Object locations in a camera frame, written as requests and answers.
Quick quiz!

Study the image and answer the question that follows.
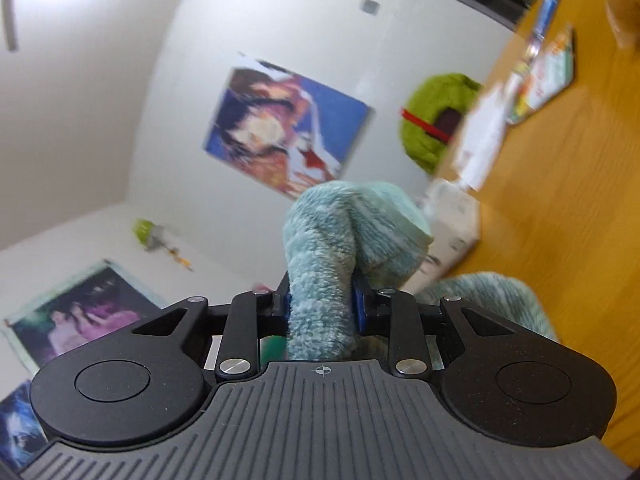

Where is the green wall ornament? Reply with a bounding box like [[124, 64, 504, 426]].
[[131, 217, 194, 272]]

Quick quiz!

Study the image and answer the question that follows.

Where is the anime wall poster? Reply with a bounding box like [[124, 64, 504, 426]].
[[202, 51, 376, 202]]

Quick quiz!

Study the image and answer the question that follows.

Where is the white paper sheet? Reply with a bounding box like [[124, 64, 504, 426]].
[[451, 81, 509, 192]]

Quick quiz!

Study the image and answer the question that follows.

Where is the teal fluffy cloth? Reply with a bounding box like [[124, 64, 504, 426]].
[[281, 179, 559, 362]]

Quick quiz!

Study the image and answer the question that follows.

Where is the blue wall poster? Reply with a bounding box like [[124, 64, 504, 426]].
[[0, 379, 49, 472]]

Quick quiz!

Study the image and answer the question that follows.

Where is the colourful snack packet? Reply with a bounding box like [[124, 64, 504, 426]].
[[504, 22, 577, 127]]

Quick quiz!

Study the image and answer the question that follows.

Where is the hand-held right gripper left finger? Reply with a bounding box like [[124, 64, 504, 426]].
[[132, 271, 293, 382]]

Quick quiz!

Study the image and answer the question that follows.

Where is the pink water bottle green lid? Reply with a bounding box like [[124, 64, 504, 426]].
[[260, 335, 289, 362]]

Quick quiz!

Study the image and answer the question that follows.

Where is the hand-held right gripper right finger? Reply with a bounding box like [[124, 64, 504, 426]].
[[351, 279, 517, 379]]

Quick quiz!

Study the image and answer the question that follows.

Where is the white tissue pack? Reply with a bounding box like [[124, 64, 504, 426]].
[[416, 177, 482, 282]]

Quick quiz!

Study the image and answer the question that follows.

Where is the white ceiling lamp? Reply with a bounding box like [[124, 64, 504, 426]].
[[0, 0, 32, 52]]

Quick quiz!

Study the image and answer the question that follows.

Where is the green puffer jacket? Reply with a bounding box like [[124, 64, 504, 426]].
[[398, 73, 484, 177]]

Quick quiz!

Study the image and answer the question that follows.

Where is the pink figure wall poster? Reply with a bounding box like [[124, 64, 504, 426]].
[[4, 259, 169, 369]]

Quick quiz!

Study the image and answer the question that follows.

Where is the clear plastic bag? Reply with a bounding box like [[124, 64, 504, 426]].
[[601, 0, 640, 47]]

